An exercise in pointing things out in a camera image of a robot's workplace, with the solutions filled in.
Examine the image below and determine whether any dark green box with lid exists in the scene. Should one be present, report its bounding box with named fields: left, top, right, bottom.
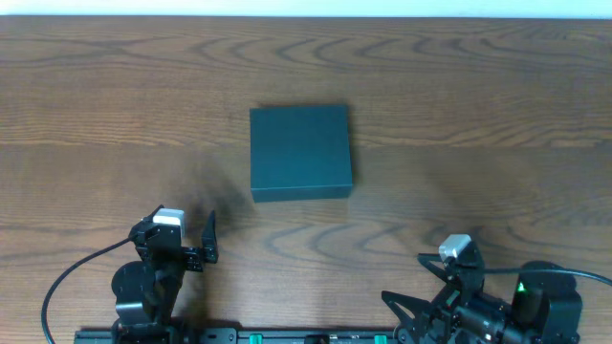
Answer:
left=250, top=105, right=353, bottom=203

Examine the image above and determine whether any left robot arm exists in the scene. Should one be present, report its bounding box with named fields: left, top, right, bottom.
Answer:
left=111, top=205, right=219, bottom=344

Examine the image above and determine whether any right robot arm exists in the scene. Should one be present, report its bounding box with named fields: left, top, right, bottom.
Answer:
left=382, top=234, right=582, bottom=344

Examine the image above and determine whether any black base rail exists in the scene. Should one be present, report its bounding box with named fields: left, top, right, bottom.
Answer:
left=74, top=328, right=414, bottom=344

